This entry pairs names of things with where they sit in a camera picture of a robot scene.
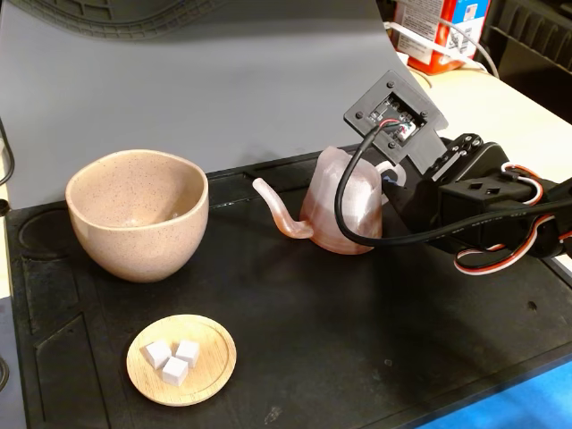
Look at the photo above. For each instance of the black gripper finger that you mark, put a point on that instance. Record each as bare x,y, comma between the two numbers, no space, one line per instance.
411,205
462,149

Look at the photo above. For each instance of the speckled beige ceramic cup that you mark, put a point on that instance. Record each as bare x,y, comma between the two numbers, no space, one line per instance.
134,250

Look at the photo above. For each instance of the round wooden plate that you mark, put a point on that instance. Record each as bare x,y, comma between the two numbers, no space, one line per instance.
205,380

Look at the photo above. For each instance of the translucent pink kettle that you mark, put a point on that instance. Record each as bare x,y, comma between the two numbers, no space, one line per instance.
313,210

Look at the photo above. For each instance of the gray backdrop sheet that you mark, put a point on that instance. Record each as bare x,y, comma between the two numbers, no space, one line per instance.
179,89

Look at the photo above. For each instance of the blue tape strip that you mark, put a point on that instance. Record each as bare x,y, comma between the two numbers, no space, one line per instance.
527,402

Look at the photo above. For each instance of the black silicone work mat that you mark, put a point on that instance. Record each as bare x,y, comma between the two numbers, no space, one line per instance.
313,335

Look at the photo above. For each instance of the red white cardboard box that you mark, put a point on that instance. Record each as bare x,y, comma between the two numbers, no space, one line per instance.
420,27

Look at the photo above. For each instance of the white cube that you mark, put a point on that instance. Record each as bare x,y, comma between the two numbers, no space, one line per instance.
174,372
157,354
187,352

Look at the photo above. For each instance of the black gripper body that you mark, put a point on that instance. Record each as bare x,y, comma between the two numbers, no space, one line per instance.
413,193

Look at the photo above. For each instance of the dark ribbed rubber mat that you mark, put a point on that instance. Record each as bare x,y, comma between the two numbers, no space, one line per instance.
89,18

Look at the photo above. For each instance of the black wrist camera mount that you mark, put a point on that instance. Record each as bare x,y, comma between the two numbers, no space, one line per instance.
371,105

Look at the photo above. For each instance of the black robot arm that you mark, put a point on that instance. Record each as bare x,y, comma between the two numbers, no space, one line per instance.
564,190

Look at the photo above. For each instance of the black plastic crate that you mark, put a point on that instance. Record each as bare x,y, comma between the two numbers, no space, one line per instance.
536,36

